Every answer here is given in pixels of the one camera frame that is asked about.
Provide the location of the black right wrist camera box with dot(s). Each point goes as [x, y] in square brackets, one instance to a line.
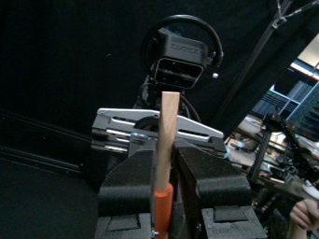
[177, 59]

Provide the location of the person's hand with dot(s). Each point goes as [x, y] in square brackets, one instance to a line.
[305, 214]

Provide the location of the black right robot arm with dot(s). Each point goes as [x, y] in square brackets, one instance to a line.
[146, 93]

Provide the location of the black diagonal frame strut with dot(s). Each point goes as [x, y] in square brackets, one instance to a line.
[257, 56]

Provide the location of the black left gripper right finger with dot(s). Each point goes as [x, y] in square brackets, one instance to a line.
[214, 186]

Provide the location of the black camera head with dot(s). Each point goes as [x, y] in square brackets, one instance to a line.
[209, 34]

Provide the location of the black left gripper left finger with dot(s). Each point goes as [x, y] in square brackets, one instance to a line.
[128, 186]

